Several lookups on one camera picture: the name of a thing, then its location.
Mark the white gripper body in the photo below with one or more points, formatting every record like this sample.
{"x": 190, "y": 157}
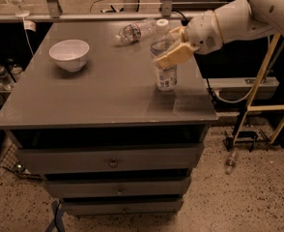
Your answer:
{"x": 202, "y": 33}

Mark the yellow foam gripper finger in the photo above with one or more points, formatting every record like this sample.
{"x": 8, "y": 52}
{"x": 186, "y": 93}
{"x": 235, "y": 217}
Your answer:
{"x": 178, "y": 55}
{"x": 178, "y": 34}

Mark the blue label plastic bottle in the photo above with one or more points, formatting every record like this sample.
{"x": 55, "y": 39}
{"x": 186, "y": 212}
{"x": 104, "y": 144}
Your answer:
{"x": 165, "y": 73}

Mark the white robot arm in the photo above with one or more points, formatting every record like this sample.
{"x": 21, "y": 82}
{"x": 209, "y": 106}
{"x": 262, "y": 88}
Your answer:
{"x": 240, "y": 20}

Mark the clear plastic bottle lying down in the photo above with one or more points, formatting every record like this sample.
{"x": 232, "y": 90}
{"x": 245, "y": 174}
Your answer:
{"x": 136, "y": 31}

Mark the clear bottle on floor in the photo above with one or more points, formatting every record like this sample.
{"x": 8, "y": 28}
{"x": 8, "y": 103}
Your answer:
{"x": 231, "y": 161}

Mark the water bottle left on shelf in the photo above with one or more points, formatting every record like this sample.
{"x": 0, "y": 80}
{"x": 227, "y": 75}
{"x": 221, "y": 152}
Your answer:
{"x": 5, "y": 79}

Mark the white ceramic bowl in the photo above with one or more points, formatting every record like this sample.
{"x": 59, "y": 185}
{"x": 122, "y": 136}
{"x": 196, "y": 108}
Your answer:
{"x": 70, "y": 55}

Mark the top grey drawer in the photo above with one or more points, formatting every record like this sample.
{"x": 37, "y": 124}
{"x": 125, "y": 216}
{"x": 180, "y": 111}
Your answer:
{"x": 61, "y": 161}

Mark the grey drawer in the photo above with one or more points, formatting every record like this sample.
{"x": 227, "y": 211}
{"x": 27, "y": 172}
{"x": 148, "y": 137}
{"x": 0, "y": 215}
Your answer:
{"x": 134, "y": 206}
{"x": 113, "y": 188}
{"x": 61, "y": 161}

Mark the grey drawer cabinet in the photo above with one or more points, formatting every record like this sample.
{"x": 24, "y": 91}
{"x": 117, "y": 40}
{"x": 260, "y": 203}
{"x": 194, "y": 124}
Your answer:
{"x": 112, "y": 103}

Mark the middle grey drawer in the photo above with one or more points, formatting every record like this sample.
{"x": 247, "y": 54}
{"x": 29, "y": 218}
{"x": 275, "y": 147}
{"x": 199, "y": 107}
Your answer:
{"x": 113, "y": 188}

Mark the white desk lamp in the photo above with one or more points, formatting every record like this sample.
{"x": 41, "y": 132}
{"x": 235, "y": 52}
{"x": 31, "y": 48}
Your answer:
{"x": 20, "y": 12}

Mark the bottom grey drawer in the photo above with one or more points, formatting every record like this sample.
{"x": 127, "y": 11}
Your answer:
{"x": 134, "y": 206}

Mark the metal rail frame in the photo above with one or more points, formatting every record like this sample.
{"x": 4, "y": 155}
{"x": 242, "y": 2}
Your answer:
{"x": 84, "y": 16}

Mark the wire mesh basket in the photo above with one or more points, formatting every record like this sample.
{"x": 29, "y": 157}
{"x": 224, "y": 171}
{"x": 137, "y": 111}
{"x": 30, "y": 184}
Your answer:
{"x": 10, "y": 162}

